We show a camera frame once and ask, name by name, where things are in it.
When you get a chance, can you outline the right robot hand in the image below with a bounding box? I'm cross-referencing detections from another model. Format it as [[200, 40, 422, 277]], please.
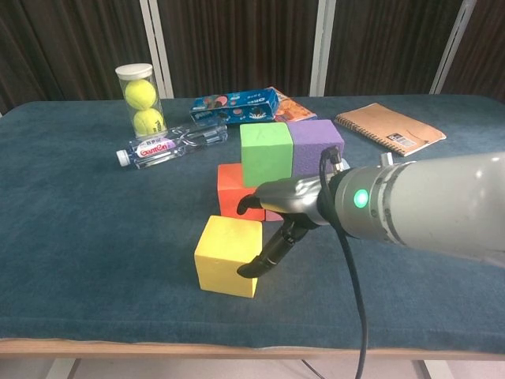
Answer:
[[236, 175, 340, 280]]

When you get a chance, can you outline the green foam cube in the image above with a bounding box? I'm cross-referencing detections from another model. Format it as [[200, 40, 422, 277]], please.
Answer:
[[239, 122, 295, 188]]

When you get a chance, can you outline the purple foam cube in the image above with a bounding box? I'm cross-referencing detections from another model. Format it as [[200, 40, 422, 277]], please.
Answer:
[[286, 118, 346, 178]]

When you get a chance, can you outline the orange foam cube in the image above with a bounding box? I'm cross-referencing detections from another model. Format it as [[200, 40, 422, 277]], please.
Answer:
[[216, 163, 266, 222]]

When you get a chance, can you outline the yellow foam cube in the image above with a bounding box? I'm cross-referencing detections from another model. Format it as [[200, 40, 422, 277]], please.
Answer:
[[193, 215, 264, 299]]

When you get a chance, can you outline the orange cracker box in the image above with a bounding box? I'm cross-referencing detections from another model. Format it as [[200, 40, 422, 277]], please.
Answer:
[[271, 87, 318, 123]]

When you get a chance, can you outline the blue Oreo cookie box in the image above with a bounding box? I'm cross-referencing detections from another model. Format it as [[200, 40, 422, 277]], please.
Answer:
[[189, 88, 282, 126]]

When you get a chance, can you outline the brown spiral notebook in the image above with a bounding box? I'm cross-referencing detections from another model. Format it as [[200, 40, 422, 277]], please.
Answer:
[[334, 102, 447, 158]]

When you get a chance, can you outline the clear plastic water bottle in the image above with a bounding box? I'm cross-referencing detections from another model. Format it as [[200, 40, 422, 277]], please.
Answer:
[[115, 124, 230, 170]]

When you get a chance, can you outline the yellow tennis ball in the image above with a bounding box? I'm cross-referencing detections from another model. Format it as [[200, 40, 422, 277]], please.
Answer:
[[133, 108, 165, 136], [125, 80, 156, 111]]

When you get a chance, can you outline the dark blue table cloth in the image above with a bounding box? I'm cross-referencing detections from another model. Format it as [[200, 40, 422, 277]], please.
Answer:
[[0, 93, 505, 352]]

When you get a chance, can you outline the clear tennis ball tube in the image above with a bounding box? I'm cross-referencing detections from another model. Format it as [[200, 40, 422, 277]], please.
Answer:
[[114, 63, 166, 139]]

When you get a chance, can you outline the white table leg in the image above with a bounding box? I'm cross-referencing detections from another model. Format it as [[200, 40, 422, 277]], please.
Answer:
[[45, 357, 82, 379], [417, 358, 455, 379]]

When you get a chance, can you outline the black right hand cable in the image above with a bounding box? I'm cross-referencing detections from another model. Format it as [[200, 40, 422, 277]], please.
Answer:
[[318, 145, 368, 379]]

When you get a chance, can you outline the white frame post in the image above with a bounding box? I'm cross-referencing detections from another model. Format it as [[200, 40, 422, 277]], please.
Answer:
[[140, 0, 174, 99], [429, 0, 477, 94], [309, 0, 336, 97]]

